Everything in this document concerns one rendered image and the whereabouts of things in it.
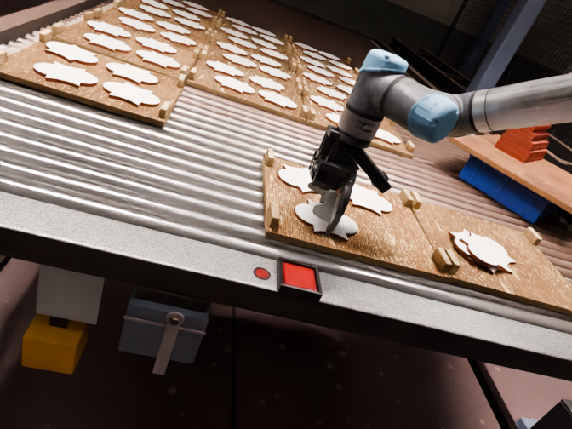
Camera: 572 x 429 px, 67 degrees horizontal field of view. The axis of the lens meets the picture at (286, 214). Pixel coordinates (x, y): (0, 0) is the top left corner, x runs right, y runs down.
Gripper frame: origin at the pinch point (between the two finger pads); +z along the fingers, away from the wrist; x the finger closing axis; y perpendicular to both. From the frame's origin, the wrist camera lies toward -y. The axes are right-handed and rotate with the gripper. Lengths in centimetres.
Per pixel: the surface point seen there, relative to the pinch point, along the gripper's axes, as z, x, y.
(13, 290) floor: 93, -50, 83
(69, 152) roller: 2, -3, 54
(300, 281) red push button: 1.1, 21.1, 7.5
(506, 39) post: -42, -171, -118
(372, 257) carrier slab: 0.7, 9.3, -9.0
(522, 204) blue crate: 0, -42, -77
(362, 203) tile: -0.1, -11.5, -11.2
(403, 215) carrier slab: 1.0, -13.2, -23.8
